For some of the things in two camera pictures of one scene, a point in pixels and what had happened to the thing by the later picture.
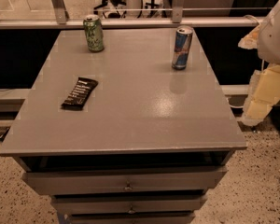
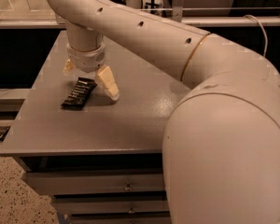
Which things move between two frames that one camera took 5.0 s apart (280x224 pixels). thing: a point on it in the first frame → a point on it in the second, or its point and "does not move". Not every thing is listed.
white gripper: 275,41 → 86,61
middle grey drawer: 98,204 does not move
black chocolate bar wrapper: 79,94 does not move
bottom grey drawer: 165,217 does not move
